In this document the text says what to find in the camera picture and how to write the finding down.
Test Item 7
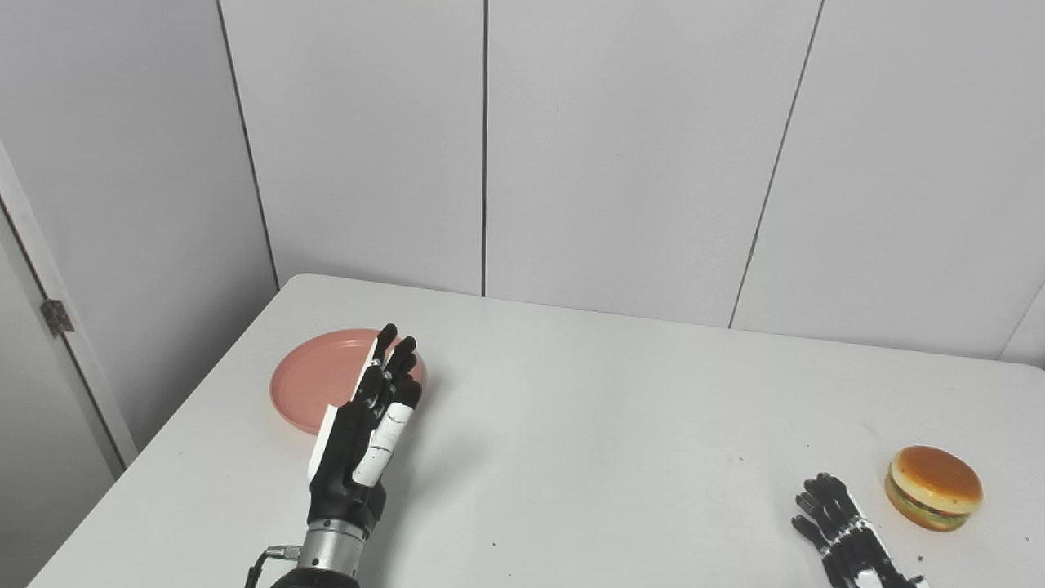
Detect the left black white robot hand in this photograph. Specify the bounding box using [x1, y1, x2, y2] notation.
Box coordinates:
[307, 323, 424, 536]

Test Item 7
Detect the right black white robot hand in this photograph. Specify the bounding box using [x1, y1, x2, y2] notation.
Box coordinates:
[790, 472, 927, 588]

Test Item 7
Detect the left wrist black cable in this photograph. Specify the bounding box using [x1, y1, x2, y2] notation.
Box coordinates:
[245, 545, 301, 588]

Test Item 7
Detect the pink round plate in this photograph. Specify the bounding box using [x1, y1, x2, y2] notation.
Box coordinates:
[270, 328, 425, 436]

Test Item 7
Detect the metal door hinge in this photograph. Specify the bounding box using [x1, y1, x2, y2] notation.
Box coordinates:
[41, 299, 74, 337]

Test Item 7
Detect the toy hamburger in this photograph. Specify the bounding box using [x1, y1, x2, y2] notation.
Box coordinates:
[885, 446, 984, 533]

